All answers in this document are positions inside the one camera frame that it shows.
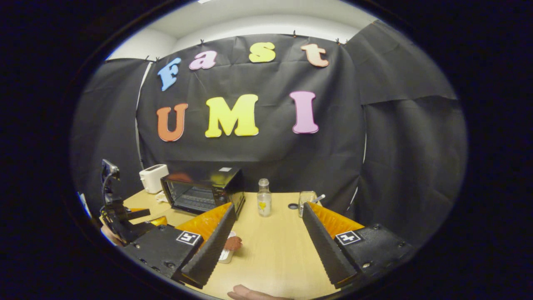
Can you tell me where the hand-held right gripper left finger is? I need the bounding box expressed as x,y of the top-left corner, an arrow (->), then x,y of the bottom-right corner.
123,203 -> 237,289

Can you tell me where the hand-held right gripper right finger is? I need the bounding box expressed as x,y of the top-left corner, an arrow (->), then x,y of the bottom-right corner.
302,202 -> 417,288

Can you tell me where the black electric oven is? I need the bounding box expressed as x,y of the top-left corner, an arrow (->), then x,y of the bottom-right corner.
160,167 -> 246,220

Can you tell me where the white rectangular tray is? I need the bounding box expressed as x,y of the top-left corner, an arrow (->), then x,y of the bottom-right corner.
218,230 -> 243,264

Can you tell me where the white toaster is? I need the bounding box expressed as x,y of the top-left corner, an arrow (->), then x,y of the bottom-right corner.
139,164 -> 169,194

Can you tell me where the clear glass bottle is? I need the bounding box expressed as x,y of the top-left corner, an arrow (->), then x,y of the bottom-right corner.
257,178 -> 272,217

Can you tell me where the wire mesh holder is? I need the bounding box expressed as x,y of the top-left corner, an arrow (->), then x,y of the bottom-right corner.
299,191 -> 319,218

